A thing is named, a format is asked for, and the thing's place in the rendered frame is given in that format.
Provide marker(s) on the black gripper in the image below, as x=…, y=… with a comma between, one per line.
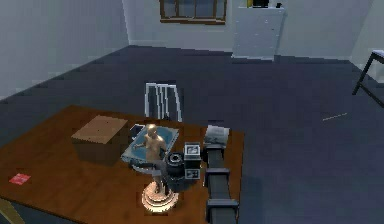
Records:
x=175, y=163

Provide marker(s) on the tan plastic figure statue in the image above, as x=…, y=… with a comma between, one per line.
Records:
x=153, y=144

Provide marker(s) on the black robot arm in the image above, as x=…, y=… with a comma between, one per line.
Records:
x=218, y=186

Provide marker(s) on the black cell phone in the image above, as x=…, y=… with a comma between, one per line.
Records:
x=136, y=130

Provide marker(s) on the brown cardboard box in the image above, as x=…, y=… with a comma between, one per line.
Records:
x=98, y=133

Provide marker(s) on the white slatted chair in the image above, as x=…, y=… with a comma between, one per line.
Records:
x=163, y=100

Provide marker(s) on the grey folded newspaper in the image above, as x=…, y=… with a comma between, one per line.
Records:
x=216, y=135

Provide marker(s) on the brown wooden table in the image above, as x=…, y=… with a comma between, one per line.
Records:
x=60, y=186

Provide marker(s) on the small red card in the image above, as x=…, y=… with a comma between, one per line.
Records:
x=20, y=179

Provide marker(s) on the brown framed window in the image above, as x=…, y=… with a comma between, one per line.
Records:
x=193, y=10

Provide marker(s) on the white chest of drawers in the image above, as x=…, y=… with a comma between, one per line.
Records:
x=258, y=33

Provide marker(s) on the yellow small object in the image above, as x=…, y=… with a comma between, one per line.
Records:
x=249, y=3

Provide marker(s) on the pale thin stick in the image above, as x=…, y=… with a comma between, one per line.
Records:
x=335, y=116

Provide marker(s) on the black boxy object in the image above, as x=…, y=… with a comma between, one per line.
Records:
x=260, y=3

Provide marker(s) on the small black object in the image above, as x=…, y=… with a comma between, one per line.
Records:
x=279, y=5

